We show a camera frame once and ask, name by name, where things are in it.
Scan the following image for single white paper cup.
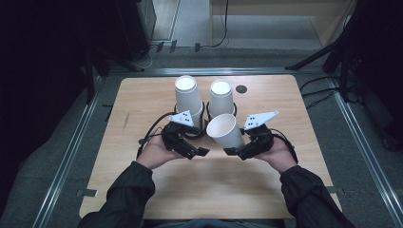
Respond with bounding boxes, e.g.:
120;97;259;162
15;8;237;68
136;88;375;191
205;113;246;150

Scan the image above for black floor cables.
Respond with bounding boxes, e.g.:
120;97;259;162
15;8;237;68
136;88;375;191
298;74;342;110

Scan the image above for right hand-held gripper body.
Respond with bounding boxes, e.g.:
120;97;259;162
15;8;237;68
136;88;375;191
242;110;280;153

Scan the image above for hand-held gripper black cable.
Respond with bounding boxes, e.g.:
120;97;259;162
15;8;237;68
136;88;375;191
135;111;179;160
269;127;299;164

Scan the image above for thin black hanging cable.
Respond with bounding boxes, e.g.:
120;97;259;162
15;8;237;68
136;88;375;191
199;0;230;49

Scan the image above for person's left hand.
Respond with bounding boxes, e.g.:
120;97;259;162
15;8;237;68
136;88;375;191
136;135;186;171

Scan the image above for short stack of white cups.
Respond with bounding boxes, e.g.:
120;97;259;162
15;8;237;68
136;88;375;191
208;79;237;120

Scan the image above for light wooden furniture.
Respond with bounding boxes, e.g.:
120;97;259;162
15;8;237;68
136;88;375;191
208;0;357;48

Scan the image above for black tripod stand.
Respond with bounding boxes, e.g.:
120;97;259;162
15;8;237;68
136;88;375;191
284;0;362;71

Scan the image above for left hand-held gripper black cable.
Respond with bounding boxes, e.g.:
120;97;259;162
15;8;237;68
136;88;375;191
135;111;179;160

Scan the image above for metal floor rail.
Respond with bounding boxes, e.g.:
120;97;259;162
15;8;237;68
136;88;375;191
327;77;403;228
30;75;104;228

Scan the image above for right hand-held gripper black cable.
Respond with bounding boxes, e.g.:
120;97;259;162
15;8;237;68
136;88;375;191
269;127;299;164

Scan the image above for black cabinet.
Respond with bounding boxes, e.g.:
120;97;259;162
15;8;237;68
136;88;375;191
116;0;157;62

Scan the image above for tall stack of white cups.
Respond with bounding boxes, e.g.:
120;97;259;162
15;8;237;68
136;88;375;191
174;74;204;129

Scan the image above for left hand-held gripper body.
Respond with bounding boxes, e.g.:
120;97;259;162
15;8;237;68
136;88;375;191
161;109;202;151

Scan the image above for person's right hand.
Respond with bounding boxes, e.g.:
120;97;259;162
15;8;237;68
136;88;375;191
254;138;298;174

